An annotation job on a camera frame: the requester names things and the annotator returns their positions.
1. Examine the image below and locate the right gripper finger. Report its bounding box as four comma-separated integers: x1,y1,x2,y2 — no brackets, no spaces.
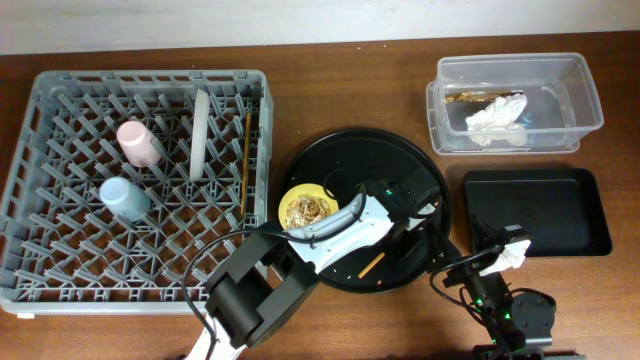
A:
426,225,461,274
470,215,503,253

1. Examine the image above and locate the wooden chopstick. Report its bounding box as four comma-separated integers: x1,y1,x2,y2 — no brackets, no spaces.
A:
358,252,386,279
241,111,252,217

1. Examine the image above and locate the yellow bowl with food scraps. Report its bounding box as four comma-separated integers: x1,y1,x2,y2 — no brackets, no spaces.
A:
278,183,339,230

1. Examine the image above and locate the grey round plate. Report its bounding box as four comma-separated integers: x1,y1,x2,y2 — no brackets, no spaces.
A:
189,89,209,182

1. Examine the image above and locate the pink plastic cup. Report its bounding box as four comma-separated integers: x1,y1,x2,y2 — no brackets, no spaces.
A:
116,120,161,168

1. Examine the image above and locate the light blue plastic cup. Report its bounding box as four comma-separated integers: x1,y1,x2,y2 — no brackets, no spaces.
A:
99,177,151,222

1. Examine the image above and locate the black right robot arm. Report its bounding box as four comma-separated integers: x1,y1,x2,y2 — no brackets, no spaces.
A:
385,215,530,359

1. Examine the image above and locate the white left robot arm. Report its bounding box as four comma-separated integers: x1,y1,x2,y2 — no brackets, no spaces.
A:
187,169,447,359

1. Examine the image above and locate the clear plastic waste bin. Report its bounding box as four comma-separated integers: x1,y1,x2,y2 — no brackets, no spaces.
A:
426,52,604,155

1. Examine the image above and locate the grey plastic dishwasher rack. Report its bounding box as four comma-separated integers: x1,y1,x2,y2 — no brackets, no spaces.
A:
1,70,273,315

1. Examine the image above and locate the round black serving tray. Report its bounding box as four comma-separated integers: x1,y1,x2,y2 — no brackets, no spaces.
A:
277,128,453,293

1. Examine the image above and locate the black rectangular tray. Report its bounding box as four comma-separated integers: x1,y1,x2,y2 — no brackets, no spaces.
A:
463,168,613,257

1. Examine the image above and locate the crumpled white tissue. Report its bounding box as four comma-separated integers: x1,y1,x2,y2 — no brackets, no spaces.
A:
465,94,527,146

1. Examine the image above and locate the gold foil wrapper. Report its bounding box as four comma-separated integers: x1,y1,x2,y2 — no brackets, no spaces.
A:
445,90,523,104

